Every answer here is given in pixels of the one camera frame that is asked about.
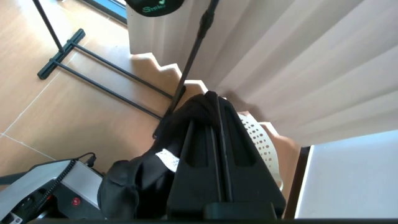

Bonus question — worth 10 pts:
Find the window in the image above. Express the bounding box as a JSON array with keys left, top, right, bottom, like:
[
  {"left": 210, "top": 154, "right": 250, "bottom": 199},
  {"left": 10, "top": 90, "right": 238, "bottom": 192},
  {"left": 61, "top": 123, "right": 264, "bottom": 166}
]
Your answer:
[{"left": 77, "top": 0, "right": 129, "bottom": 26}]

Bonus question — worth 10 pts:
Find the black garment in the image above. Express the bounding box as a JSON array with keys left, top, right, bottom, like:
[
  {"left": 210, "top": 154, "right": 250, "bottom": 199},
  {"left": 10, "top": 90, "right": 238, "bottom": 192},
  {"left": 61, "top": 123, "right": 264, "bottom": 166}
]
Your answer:
[{"left": 97, "top": 90, "right": 220, "bottom": 220}]

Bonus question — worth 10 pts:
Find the black clothes rack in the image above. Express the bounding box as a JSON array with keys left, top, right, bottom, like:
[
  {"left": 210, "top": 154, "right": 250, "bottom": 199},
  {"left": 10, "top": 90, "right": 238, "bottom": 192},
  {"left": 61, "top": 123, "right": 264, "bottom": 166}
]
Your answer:
[{"left": 32, "top": 0, "right": 220, "bottom": 139}]

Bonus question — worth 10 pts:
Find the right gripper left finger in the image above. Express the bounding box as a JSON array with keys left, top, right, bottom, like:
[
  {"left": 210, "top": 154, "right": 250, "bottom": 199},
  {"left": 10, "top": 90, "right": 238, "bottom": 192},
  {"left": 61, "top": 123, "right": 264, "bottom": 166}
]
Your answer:
[{"left": 166, "top": 119, "right": 224, "bottom": 219}]

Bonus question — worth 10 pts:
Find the white laundry basket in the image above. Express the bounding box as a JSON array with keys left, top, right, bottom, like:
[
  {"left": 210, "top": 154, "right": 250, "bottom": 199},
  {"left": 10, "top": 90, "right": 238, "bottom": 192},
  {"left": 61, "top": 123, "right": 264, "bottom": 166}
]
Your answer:
[{"left": 238, "top": 112, "right": 285, "bottom": 192}]

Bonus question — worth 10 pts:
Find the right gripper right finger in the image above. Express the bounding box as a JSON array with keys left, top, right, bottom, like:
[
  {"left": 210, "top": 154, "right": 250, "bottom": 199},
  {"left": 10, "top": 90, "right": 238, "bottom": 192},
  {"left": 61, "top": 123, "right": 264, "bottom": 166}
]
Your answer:
[{"left": 216, "top": 96, "right": 287, "bottom": 219}]

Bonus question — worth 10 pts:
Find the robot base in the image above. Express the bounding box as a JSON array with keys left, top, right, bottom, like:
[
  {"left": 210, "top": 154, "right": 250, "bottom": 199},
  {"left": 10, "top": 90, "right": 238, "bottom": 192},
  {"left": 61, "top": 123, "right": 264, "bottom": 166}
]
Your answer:
[{"left": 0, "top": 158, "right": 105, "bottom": 223}]

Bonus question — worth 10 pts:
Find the beige curtain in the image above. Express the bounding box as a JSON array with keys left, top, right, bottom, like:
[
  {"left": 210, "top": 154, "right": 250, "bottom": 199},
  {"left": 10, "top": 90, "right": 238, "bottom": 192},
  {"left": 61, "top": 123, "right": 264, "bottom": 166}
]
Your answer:
[{"left": 126, "top": 0, "right": 398, "bottom": 147}]

